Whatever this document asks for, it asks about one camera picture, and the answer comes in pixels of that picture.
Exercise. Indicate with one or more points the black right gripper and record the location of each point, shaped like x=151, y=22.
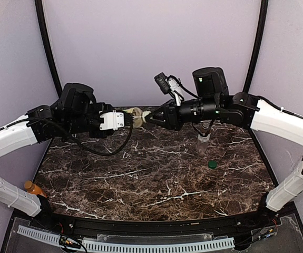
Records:
x=170, y=116

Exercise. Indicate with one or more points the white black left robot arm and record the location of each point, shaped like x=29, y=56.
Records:
x=76, y=111

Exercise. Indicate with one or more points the orange juice bottle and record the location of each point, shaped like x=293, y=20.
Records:
x=32, y=188

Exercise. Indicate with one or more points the black right corner frame post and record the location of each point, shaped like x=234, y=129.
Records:
x=257, y=45

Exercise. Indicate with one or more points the black corner frame post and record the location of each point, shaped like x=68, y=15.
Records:
x=257, y=45
x=39, y=6

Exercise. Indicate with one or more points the grey slotted cable duct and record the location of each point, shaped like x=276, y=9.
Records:
x=115, y=245

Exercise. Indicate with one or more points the cream white bottle cap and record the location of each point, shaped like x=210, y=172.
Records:
x=144, y=115

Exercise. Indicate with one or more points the Starbucks coffee glass bottle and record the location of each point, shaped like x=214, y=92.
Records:
x=203, y=137

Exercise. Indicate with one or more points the green tea plastic bottle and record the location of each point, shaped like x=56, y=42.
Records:
x=136, y=115

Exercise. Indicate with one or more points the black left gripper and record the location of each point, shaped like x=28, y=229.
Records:
x=128, y=120

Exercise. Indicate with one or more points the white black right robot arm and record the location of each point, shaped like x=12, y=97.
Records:
x=250, y=112

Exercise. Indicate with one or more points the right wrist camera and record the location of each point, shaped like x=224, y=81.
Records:
x=170, y=85

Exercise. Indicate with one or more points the black front frame rail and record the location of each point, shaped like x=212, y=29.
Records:
x=237, y=225

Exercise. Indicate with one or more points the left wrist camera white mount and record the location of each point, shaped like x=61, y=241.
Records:
x=114, y=120

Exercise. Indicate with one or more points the black left corner frame post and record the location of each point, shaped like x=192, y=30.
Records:
x=39, y=6

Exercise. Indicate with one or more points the green bottle cap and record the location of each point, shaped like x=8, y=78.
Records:
x=212, y=164

